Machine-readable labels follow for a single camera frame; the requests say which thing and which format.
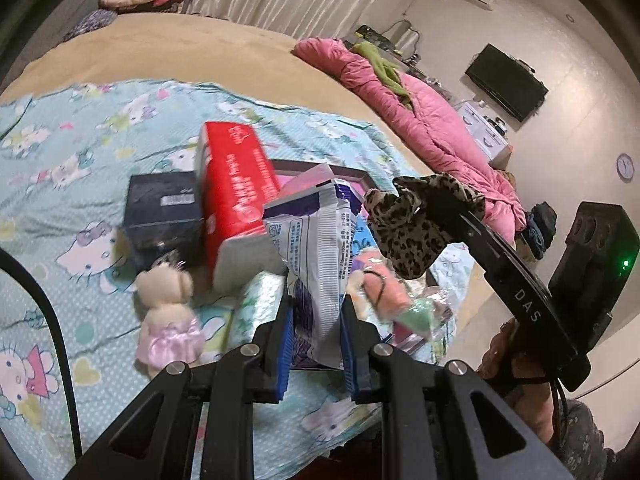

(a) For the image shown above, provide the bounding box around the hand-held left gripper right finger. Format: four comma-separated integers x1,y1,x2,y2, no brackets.
339,297,573,480

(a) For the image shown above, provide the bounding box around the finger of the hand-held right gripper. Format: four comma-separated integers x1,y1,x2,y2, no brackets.
427,190,515,275

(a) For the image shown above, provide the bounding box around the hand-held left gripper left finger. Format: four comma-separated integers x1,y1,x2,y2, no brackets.
65,296,296,480

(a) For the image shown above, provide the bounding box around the leopard print scrunchie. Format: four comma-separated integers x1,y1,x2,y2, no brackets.
362,172,487,280

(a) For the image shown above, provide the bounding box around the white purple packet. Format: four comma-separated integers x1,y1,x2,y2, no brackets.
262,177,361,366

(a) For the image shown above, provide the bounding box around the person's right forearm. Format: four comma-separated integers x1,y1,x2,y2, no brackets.
547,397,633,480

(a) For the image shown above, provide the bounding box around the pink soft cloth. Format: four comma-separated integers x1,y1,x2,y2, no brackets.
350,252,413,321

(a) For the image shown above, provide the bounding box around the person's right hand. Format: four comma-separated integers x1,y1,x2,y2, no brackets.
475,317,556,441

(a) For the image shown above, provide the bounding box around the teal white tissue pack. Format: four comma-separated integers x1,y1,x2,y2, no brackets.
235,270,293,356

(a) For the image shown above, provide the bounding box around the dark clothes pile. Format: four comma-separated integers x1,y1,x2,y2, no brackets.
520,201,558,261

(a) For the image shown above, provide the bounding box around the mint green puff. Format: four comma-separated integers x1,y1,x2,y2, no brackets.
392,297,436,338

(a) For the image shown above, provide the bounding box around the clear plastic bag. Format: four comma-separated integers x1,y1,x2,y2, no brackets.
400,285,457,341

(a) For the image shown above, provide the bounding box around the white drawer cabinet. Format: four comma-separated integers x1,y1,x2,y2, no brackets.
452,100,513,171

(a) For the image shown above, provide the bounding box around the pink quilt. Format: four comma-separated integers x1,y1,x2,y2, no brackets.
292,37,528,246

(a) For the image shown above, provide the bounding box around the plush bear in dress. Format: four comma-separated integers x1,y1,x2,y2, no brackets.
134,255,206,378

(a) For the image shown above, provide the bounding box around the black television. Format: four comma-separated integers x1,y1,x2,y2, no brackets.
465,43,549,123

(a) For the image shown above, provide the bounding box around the red cardboard box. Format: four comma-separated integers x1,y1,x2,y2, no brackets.
195,121,282,291

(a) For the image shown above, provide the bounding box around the black cardboard box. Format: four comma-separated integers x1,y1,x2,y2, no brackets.
122,170,206,271

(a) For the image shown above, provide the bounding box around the green garment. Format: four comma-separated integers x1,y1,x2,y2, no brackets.
350,41,413,111

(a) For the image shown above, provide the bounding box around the white bag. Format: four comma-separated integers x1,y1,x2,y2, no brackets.
385,19,421,53

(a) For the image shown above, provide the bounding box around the cartoon cat printed blanket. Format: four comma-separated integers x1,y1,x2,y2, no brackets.
0,79,458,480

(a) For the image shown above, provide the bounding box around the beige bed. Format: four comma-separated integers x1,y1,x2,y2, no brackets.
0,12,416,181

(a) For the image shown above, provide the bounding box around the dark patterned cloth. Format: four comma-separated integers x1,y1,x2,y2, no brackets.
62,9,121,41

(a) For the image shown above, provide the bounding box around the round wall clock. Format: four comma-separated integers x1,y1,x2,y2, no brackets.
615,152,636,183

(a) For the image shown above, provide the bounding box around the pink tray with dark frame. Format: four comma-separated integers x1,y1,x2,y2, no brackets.
277,164,368,211

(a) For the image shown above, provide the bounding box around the black cable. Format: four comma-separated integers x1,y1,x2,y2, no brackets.
0,249,83,461

